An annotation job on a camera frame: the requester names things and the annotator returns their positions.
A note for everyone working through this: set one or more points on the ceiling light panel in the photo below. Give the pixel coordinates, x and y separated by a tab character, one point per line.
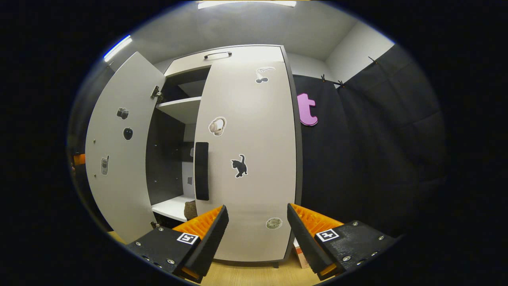
117	48
246	4

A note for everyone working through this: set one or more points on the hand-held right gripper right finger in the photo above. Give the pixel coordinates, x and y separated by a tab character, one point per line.
307	246

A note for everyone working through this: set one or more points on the white shoe cabinet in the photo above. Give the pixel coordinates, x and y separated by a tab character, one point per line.
186	59

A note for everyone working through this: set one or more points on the brown cardboard box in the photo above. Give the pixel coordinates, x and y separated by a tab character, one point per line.
301	254

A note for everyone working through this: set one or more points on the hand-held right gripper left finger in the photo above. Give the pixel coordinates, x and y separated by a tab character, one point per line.
210	242

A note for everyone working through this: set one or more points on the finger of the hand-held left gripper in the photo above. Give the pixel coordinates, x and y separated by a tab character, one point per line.
79	159

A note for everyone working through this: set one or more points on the brown fuzzy shoe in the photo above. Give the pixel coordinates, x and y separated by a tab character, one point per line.
191	210

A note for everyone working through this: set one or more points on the white cabinet door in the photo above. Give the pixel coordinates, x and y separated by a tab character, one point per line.
258	139
119	190

